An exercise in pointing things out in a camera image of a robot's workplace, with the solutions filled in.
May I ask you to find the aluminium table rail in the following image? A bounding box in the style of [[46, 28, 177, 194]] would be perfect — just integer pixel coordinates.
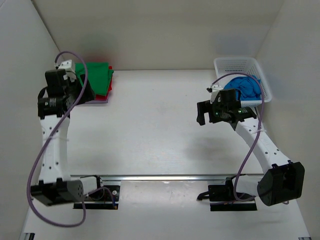
[[45, 104, 281, 183]]

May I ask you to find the blue crumpled t-shirt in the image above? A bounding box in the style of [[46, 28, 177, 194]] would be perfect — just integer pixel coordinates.
[[223, 76, 262, 101]]

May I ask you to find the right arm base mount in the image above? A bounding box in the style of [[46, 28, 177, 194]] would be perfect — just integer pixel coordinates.
[[196, 176, 258, 212]]

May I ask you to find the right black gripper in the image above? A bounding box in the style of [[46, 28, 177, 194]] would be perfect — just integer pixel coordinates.
[[197, 98, 228, 126]]

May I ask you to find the red folded t-shirt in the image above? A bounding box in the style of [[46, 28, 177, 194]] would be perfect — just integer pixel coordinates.
[[96, 64, 114, 101]]

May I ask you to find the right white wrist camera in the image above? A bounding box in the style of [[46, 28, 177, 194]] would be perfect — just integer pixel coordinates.
[[206, 84, 224, 104]]

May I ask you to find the lavender folded t-shirt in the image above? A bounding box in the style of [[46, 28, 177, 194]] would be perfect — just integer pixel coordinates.
[[85, 99, 108, 105]]

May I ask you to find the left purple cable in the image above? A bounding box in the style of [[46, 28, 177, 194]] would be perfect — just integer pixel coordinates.
[[26, 51, 89, 228]]

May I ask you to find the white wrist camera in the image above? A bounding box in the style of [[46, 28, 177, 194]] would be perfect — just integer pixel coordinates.
[[54, 59, 77, 82], [206, 84, 224, 104]]

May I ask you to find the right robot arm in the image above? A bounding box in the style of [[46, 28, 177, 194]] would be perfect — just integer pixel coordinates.
[[196, 85, 305, 206]]

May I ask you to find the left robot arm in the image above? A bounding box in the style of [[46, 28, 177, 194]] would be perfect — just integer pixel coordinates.
[[30, 69, 105, 206]]

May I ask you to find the green t-shirt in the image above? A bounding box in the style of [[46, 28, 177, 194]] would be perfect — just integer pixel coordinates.
[[86, 62, 111, 94]]

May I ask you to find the white plastic basket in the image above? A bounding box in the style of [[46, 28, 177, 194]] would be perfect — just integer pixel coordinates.
[[214, 56, 272, 108]]

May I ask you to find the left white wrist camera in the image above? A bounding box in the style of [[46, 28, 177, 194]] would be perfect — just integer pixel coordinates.
[[54, 59, 77, 82]]

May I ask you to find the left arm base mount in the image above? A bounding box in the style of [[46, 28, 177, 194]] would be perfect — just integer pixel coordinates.
[[77, 175, 121, 210]]

